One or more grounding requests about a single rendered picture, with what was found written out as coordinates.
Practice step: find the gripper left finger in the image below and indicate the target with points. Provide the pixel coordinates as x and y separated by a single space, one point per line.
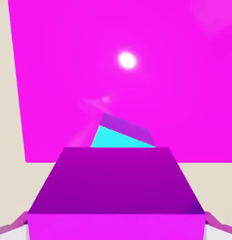
12 231

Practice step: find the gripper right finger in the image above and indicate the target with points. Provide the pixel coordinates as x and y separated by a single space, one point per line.
219 232

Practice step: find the small magenta cube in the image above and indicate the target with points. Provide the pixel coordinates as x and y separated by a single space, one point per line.
116 187

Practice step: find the small cyan cube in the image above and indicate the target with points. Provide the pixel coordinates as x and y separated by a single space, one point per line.
112 139

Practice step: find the large magenta box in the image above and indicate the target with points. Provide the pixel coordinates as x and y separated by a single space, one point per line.
71 75

